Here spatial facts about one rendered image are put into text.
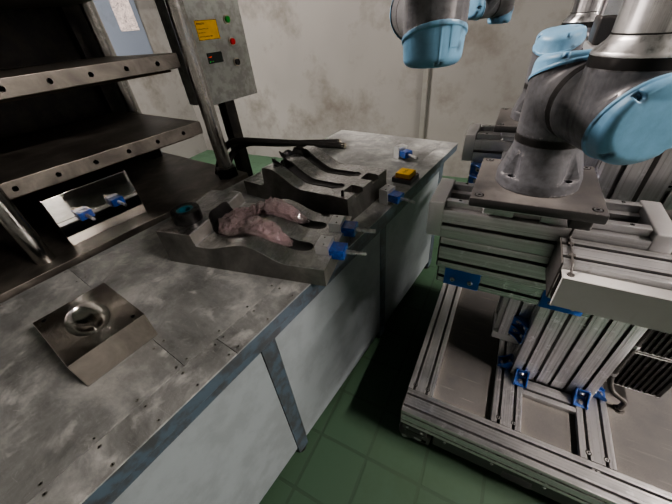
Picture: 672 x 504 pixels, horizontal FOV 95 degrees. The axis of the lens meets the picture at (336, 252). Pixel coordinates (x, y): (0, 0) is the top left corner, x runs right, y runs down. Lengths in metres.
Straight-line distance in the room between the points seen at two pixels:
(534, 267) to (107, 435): 0.89
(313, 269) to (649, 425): 1.21
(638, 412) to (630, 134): 1.14
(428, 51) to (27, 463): 0.87
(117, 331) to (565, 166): 0.92
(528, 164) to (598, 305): 0.28
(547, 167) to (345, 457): 1.18
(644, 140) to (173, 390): 0.84
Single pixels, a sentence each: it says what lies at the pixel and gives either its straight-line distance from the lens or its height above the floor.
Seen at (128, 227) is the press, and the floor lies 0.79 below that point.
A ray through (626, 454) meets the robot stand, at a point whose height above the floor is 0.21.
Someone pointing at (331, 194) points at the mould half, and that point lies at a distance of 1.01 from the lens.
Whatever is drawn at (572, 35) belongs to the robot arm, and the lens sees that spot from 1.16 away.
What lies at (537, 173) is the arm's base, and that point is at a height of 1.08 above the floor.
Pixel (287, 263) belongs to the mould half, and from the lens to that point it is 0.80.
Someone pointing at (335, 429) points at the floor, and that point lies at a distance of 1.46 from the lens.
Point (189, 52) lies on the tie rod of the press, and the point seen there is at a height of 1.29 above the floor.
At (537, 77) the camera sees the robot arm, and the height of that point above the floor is 1.23.
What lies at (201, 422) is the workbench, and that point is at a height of 0.64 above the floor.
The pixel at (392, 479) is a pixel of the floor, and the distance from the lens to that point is 1.40.
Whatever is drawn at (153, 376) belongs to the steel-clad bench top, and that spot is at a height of 0.80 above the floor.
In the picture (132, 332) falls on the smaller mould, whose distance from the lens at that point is 0.80.
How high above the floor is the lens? 1.34
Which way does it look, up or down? 37 degrees down
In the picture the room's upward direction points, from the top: 6 degrees counter-clockwise
